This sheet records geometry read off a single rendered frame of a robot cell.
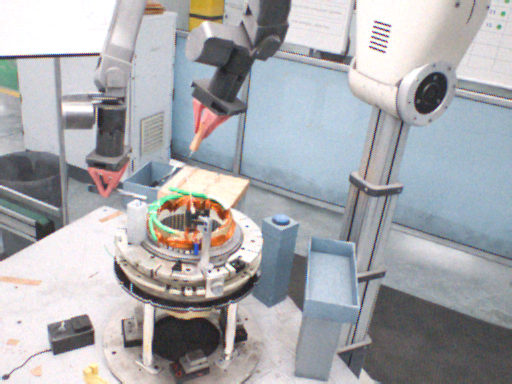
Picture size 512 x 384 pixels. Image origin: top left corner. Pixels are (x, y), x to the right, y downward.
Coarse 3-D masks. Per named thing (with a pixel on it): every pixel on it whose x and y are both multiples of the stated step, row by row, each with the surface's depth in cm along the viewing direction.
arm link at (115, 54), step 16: (128, 0) 99; (144, 0) 101; (112, 16) 100; (128, 16) 100; (112, 32) 99; (128, 32) 100; (112, 48) 98; (128, 48) 100; (96, 64) 103; (112, 64) 98; (128, 64) 100; (96, 80) 101
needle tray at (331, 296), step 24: (312, 240) 123; (336, 240) 123; (312, 264) 120; (336, 264) 121; (312, 288) 111; (336, 288) 112; (312, 312) 103; (336, 312) 102; (312, 336) 115; (336, 336) 114; (312, 360) 118
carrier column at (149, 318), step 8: (144, 304) 107; (144, 312) 108; (152, 312) 108; (144, 320) 109; (152, 320) 109; (144, 328) 110; (152, 328) 110; (144, 336) 111; (152, 336) 111; (144, 344) 112; (152, 344) 112; (144, 352) 113; (152, 352) 113; (144, 360) 114; (152, 360) 114
